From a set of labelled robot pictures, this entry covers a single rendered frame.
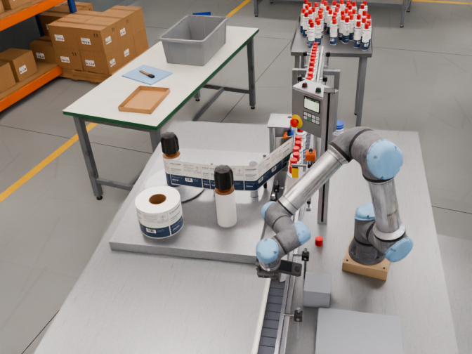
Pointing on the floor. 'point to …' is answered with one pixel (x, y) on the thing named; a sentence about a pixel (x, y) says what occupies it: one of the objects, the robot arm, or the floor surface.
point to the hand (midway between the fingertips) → (279, 275)
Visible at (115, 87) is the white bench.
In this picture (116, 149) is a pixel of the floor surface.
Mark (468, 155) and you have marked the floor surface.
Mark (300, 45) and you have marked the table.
